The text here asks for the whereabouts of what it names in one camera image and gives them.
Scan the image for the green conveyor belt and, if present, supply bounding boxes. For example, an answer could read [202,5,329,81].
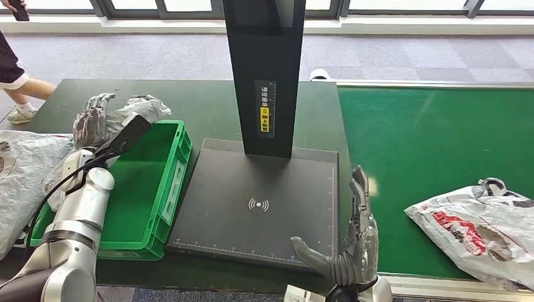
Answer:
[337,86,534,281]

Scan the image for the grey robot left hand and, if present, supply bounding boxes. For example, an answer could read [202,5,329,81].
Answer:
[72,92,116,150]

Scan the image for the long slim grey parcel bag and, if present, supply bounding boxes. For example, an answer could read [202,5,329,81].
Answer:
[42,94,172,213]

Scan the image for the black phone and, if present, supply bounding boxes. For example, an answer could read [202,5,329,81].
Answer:
[8,0,30,21]

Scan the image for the wide grey red-printed parcel bag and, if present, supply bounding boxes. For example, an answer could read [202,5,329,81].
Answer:
[404,177,534,293]

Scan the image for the person's hand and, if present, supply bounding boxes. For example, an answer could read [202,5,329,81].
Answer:
[0,0,28,13]

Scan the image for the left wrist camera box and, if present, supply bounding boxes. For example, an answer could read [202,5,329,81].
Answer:
[93,115,152,157]

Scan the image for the black inbound scanner machine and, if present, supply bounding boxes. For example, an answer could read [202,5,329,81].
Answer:
[166,0,339,272]

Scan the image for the green plastic crate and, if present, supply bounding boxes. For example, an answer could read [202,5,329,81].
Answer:
[26,120,193,261]

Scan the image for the dark window frame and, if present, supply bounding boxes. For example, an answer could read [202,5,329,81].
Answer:
[0,0,534,21]

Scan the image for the large grey parcel bag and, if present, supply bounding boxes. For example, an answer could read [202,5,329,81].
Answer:
[0,130,74,261]

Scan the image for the white window sill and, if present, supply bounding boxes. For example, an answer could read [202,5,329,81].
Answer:
[0,14,534,36]

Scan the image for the aluminium conveyor frame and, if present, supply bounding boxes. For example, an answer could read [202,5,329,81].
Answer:
[310,79,534,302]

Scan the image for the person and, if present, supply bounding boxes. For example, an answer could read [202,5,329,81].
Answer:
[0,31,57,126]

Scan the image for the dark green table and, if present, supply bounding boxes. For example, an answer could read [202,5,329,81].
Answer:
[0,79,353,294]

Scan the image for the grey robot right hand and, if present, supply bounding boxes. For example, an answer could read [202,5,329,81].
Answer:
[290,165,380,288]

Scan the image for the yellow black scanner label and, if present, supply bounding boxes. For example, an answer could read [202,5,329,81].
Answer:
[254,80,277,140]

